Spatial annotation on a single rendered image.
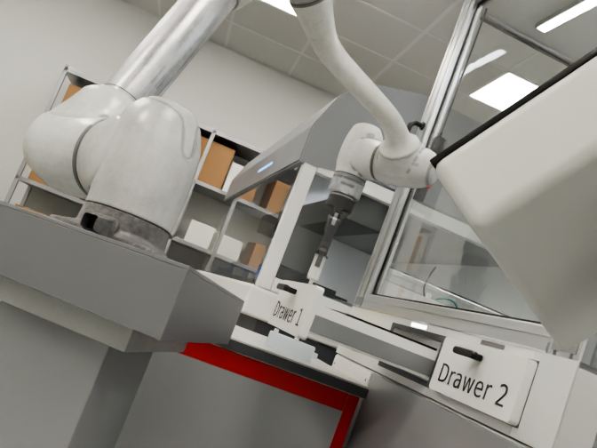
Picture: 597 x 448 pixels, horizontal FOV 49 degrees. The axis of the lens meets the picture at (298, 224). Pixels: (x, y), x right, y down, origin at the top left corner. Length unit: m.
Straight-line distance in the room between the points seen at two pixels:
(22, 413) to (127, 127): 0.48
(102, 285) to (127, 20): 5.13
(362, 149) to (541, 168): 1.41
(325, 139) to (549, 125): 1.99
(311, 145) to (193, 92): 3.57
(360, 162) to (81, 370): 0.96
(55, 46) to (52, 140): 4.73
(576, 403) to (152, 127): 0.79
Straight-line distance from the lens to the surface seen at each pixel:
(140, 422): 1.56
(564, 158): 0.35
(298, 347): 1.69
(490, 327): 1.30
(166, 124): 1.13
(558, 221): 0.41
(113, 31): 5.98
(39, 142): 1.30
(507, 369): 1.18
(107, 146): 1.15
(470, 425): 1.26
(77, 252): 0.97
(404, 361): 1.40
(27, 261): 1.01
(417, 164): 1.65
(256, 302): 2.24
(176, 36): 1.43
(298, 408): 1.60
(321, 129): 2.33
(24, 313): 1.11
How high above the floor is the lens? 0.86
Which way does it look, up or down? 8 degrees up
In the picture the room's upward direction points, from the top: 21 degrees clockwise
